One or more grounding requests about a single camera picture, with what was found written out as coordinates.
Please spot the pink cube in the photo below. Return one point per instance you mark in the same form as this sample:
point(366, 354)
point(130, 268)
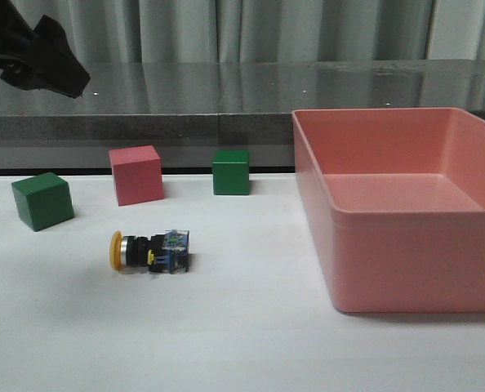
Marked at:
point(137, 174)

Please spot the pink plastic bin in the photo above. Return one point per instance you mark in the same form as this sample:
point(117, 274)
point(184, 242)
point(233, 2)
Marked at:
point(395, 200)

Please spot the green cube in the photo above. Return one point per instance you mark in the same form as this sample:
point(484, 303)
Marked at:
point(43, 200)
point(230, 170)

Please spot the green cube far left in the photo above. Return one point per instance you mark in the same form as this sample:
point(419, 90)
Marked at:
point(43, 200)

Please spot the yellow push button switch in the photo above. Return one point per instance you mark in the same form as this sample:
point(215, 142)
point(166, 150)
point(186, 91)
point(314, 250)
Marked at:
point(166, 253)

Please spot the green cube middle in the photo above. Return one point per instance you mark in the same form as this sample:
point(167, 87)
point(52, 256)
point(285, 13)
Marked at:
point(230, 170)

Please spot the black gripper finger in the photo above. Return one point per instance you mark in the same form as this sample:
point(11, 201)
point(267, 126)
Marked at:
point(38, 58)

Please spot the grey stone counter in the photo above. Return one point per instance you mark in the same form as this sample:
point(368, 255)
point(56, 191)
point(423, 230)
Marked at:
point(187, 111)

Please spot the grey curtain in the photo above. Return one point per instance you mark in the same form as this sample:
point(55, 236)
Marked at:
point(266, 31)

